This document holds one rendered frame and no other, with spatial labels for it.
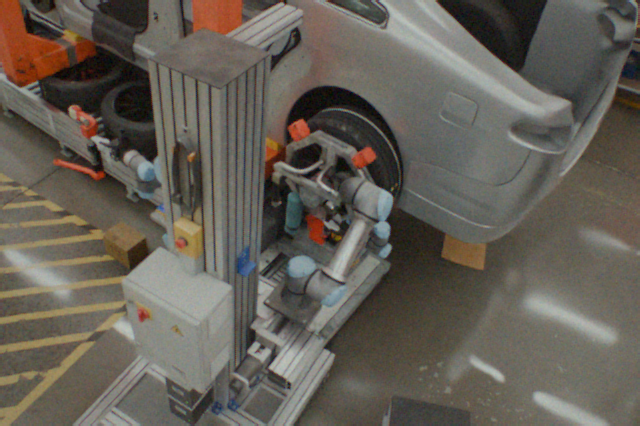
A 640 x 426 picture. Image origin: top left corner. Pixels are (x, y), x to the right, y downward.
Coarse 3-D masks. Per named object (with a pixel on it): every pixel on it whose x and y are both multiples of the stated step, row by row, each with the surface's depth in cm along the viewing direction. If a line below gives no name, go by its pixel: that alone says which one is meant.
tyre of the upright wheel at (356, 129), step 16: (336, 112) 299; (320, 128) 295; (336, 128) 289; (352, 128) 288; (368, 128) 291; (384, 128) 297; (352, 144) 288; (368, 144) 286; (384, 144) 292; (384, 160) 290; (400, 160) 300; (384, 176) 289; (400, 176) 303
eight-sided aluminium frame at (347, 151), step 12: (288, 144) 307; (300, 144) 299; (324, 144) 288; (336, 144) 287; (348, 144) 287; (288, 156) 309; (348, 156) 282; (288, 180) 320; (372, 180) 289; (324, 216) 319
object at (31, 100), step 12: (0, 84) 426; (12, 84) 418; (12, 96) 426; (24, 96) 414; (36, 96) 410; (36, 108) 412; (48, 108) 401; (60, 120) 399; (72, 120) 394; (72, 132) 398; (108, 156) 383
